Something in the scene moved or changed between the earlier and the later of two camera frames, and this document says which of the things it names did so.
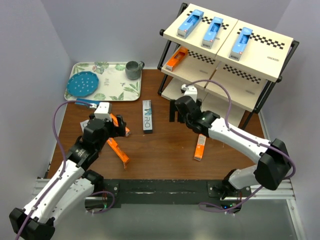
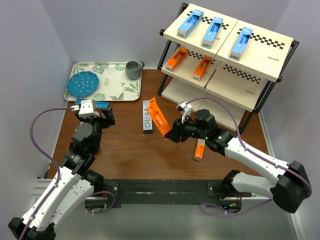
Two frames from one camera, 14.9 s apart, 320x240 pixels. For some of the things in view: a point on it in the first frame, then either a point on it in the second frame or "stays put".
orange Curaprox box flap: [113, 145] to [160, 121]
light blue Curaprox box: [240, 43] stays put
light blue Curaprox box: [188, 24] stays put
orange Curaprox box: [200, 147] stays put
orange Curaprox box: [116, 124] to [203, 66]
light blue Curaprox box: [211, 32] stays put
